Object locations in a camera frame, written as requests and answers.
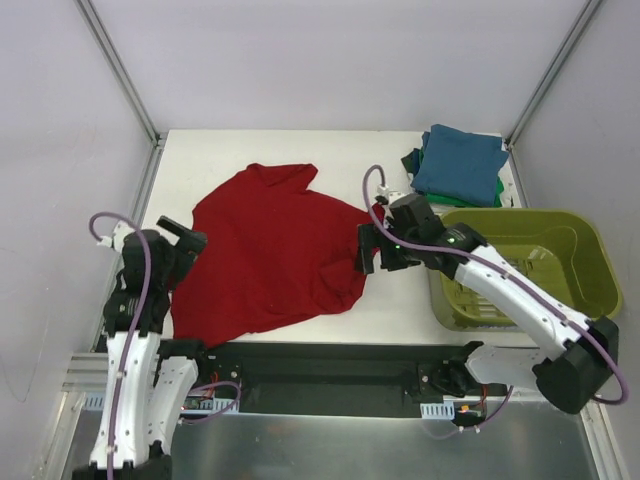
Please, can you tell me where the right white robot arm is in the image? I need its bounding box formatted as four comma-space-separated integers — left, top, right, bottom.
356, 187, 629, 414

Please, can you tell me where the red t shirt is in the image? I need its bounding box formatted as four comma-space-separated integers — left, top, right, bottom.
171, 163, 370, 347

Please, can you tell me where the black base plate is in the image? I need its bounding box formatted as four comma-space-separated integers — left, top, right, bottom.
177, 340, 506, 418

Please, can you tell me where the folded dark green t shirt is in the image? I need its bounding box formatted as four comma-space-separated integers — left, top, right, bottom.
401, 148, 423, 177

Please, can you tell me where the folded blue t shirt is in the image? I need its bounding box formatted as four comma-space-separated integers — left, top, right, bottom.
411, 124, 508, 207

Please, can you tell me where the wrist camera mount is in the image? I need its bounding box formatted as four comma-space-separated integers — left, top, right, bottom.
97, 221, 135, 253
375, 184, 407, 206

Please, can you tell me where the white cable duct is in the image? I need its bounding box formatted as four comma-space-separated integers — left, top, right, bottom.
83, 393, 240, 417
419, 400, 456, 421

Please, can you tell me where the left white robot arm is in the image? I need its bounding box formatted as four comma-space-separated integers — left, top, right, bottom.
72, 215, 212, 479

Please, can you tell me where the left white cable duct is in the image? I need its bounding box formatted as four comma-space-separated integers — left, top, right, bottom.
83, 393, 240, 417

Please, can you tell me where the olive green plastic basket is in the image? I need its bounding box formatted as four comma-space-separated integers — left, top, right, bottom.
428, 208, 623, 332

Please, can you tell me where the right aluminium frame post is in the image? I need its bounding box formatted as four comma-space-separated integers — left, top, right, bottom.
502, 0, 604, 151

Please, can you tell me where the left aluminium frame post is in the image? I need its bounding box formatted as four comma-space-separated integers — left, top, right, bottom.
74, 0, 169, 146

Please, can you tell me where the aluminium frame post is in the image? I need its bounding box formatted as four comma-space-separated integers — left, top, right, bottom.
502, 0, 604, 151
74, 0, 169, 146

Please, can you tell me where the right white cable duct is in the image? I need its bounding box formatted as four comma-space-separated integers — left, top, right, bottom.
419, 400, 456, 421

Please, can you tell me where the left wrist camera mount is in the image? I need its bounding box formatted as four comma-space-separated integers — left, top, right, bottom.
97, 221, 135, 253

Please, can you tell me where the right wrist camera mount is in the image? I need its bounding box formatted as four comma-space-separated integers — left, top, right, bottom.
375, 184, 407, 206

